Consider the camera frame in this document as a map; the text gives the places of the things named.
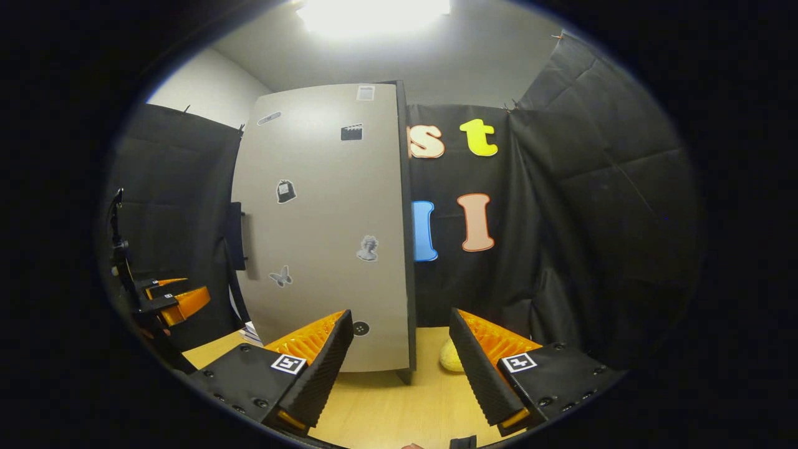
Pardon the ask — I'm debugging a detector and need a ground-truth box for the black backdrop cloth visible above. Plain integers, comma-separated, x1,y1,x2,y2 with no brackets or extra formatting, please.
105,31,702,373

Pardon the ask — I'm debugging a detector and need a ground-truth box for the grey cabinet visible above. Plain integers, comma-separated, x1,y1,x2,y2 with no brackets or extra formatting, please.
232,79,418,385

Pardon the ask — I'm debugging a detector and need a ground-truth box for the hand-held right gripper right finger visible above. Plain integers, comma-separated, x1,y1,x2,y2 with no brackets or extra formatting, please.
448,307,625,438

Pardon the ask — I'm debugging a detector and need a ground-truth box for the grey cabinet door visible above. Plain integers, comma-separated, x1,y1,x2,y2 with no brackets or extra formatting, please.
232,83,412,374

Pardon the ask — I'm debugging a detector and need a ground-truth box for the black cabinet door handle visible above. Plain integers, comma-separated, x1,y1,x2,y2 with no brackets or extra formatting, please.
225,201,249,271

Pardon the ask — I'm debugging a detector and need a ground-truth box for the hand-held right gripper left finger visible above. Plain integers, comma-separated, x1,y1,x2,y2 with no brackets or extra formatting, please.
186,309,355,437

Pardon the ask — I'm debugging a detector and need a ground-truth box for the stack of books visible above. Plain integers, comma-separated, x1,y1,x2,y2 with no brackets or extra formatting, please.
239,321,267,347

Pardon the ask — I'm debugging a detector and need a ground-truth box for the yellow fluffy ball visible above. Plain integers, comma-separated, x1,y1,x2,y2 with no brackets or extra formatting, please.
439,338,466,374

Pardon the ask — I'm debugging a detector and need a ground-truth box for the ceiling light panel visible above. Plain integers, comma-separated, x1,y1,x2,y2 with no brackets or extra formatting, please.
296,0,451,39

